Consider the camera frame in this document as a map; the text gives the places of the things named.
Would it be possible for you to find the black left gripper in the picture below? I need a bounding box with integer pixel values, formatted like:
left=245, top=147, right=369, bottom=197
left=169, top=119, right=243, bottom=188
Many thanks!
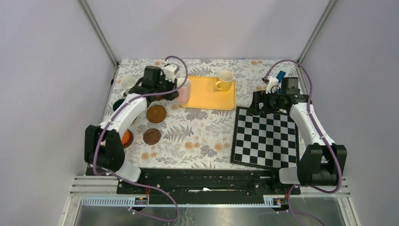
left=154, top=74, right=179, bottom=101

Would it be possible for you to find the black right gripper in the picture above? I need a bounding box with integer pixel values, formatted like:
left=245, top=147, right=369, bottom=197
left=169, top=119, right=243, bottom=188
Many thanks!
left=247, top=89, right=285, bottom=116

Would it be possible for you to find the white and blue mug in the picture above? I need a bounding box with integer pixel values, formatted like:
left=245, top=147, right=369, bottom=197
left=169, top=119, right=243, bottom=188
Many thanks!
left=120, top=76, right=136, bottom=98

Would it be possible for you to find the brown coaster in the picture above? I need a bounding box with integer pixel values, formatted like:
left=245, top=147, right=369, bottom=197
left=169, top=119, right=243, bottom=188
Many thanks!
left=146, top=105, right=167, bottom=123
left=121, top=129, right=134, bottom=148

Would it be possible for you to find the pink mug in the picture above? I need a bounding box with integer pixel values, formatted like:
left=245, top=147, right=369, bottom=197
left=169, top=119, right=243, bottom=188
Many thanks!
left=177, top=79, right=191, bottom=105

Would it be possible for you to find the dark green mug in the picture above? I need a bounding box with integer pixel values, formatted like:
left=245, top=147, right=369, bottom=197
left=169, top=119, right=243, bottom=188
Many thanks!
left=112, top=99, right=125, bottom=112

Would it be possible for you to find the yellow plastic tray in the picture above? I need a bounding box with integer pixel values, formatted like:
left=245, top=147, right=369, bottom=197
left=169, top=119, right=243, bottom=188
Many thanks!
left=180, top=76, right=236, bottom=111

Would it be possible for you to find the dark wood grain coaster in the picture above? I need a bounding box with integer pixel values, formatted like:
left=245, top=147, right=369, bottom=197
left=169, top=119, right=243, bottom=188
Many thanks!
left=143, top=129, right=161, bottom=145

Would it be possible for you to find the orange mug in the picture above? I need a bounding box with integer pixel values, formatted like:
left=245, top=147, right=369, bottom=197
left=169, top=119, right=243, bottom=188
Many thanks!
left=121, top=129, right=132, bottom=146

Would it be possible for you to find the yellow mug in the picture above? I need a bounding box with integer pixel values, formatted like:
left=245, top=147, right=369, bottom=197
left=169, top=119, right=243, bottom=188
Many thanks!
left=215, top=71, right=234, bottom=92

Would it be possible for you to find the brown coaster bottom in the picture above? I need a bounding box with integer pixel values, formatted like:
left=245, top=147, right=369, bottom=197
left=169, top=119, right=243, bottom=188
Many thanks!
left=121, top=129, right=134, bottom=148

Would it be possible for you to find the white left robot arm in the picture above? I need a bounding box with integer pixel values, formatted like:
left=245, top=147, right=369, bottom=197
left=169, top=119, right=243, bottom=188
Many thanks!
left=84, top=64, right=179, bottom=194

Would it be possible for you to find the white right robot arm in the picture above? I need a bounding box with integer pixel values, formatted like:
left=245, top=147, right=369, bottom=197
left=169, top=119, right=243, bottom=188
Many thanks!
left=249, top=76, right=347, bottom=194

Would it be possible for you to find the black white chessboard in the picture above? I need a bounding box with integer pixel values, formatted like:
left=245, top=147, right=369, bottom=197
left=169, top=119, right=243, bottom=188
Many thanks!
left=231, top=106, right=299, bottom=170

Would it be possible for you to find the floral tablecloth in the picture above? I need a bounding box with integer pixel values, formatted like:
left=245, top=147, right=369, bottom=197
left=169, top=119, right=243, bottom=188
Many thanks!
left=124, top=59, right=296, bottom=169

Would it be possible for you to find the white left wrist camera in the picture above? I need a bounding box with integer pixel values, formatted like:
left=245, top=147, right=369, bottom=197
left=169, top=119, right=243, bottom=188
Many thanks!
left=162, top=64, right=179, bottom=83

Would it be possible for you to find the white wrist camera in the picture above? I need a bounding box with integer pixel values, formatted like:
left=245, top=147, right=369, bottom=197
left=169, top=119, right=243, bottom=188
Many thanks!
left=262, top=76, right=279, bottom=94
left=162, top=64, right=179, bottom=83

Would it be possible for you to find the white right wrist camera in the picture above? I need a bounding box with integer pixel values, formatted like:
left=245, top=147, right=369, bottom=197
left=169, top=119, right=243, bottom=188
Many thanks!
left=262, top=76, right=279, bottom=94

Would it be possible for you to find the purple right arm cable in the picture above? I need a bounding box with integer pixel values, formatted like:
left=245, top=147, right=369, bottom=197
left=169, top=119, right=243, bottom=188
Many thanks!
left=263, top=59, right=343, bottom=226

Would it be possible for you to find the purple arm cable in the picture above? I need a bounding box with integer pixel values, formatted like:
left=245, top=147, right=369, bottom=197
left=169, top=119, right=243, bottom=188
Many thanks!
left=263, top=59, right=343, bottom=226
left=92, top=55, right=190, bottom=223

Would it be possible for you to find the left aluminium frame post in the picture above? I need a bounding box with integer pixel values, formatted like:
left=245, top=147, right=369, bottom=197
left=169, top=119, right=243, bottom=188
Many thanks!
left=77, top=0, right=119, bottom=67

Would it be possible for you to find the aluminium frame post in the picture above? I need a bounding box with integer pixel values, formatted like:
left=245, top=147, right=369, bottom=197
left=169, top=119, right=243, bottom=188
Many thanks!
left=77, top=0, right=119, bottom=67
left=296, top=0, right=338, bottom=65

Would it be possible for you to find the right aluminium frame post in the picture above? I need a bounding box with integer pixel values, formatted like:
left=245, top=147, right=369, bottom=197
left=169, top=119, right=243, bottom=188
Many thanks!
left=296, top=0, right=338, bottom=65

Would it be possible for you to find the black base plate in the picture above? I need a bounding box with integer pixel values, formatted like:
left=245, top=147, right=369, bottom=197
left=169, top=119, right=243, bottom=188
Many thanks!
left=117, top=168, right=291, bottom=205

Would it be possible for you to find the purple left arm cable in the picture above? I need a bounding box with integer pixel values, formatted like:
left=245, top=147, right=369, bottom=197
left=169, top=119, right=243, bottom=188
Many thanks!
left=92, top=55, right=190, bottom=223

